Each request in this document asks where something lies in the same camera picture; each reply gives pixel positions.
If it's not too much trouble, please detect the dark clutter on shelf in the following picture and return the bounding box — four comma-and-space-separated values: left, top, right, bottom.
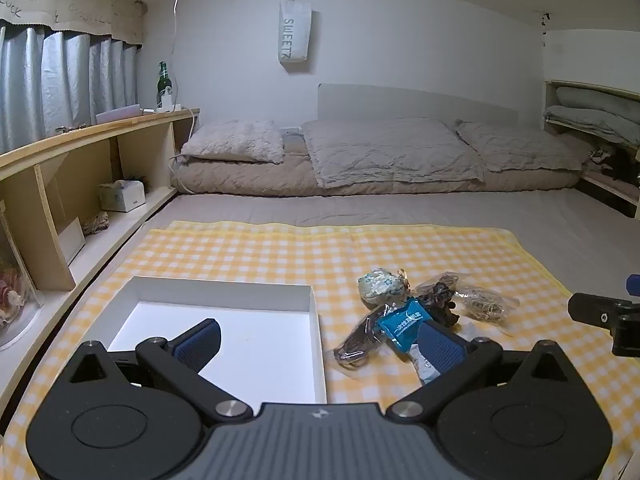
589, 141, 640, 182

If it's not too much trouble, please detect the white side shelf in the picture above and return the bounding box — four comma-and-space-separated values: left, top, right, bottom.
542, 29, 640, 219

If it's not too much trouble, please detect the floral fabric pouch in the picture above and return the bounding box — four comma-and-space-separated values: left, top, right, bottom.
357, 267, 411, 307

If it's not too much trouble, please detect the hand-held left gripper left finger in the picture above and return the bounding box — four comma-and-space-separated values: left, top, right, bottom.
67, 318, 254, 424

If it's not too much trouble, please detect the yellow checked cloth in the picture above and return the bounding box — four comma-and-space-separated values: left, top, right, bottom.
0, 222, 640, 480

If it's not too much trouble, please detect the beige mattress pad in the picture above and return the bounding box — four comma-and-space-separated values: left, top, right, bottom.
170, 132, 585, 197

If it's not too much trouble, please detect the clear bag of dark cord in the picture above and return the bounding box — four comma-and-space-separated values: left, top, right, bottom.
332, 310, 384, 370

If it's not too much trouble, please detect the clear plastic container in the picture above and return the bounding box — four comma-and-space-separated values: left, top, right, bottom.
0, 200, 46, 347

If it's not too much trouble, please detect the crinkled beige pillow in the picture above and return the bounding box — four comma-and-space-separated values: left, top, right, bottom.
456, 120, 584, 172

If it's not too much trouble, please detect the white plastic packet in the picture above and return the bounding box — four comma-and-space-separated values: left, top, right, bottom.
410, 342, 444, 386

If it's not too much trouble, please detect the white card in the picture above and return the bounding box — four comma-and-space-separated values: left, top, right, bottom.
58, 217, 87, 264

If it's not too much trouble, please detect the clear bag of beige cord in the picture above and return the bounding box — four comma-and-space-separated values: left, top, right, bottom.
454, 284, 522, 325

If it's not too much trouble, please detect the white hanging bag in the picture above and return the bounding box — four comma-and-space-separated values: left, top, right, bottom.
278, 0, 314, 74

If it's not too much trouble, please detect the blue packet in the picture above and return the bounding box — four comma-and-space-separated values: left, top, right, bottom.
376, 299, 435, 356

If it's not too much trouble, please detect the grey curtain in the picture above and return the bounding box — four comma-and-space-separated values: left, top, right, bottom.
0, 24, 141, 155

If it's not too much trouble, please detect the white hanging cable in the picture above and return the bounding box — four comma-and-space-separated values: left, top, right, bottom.
171, 0, 187, 96

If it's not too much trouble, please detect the white power cable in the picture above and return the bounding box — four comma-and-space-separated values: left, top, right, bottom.
169, 107, 199, 167

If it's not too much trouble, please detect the folded beige quilt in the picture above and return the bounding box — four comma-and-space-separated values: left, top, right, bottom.
301, 118, 486, 189

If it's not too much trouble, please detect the patterned cloth bundle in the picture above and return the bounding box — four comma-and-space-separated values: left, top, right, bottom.
82, 211, 110, 235

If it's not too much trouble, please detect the white tissue box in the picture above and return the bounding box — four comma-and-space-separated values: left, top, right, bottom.
98, 179, 147, 213

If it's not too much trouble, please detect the folded grey bedding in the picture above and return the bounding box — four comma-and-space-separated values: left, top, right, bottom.
544, 86, 640, 147

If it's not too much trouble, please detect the clear bag of brown cord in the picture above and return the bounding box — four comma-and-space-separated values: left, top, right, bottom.
412, 271, 464, 330

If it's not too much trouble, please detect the beige printed valance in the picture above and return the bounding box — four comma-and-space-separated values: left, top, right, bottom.
0, 0, 149, 47

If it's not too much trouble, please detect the white cardboard box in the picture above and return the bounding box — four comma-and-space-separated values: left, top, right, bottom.
97, 276, 329, 406

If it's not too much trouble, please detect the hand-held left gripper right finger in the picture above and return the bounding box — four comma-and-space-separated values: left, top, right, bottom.
386, 320, 570, 424

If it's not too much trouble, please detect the green glass bottle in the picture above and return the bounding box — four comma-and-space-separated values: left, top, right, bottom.
156, 61, 174, 107

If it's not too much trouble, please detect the white charger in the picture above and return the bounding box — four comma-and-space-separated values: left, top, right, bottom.
155, 88, 183, 113

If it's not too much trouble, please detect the wooden shelf unit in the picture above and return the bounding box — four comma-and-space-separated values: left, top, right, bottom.
0, 106, 202, 413

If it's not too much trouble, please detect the pale pink flat box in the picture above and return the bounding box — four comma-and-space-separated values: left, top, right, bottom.
94, 103, 143, 125

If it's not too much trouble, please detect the fluffy white pillow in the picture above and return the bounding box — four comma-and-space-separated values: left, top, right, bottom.
180, 119, 285, 164

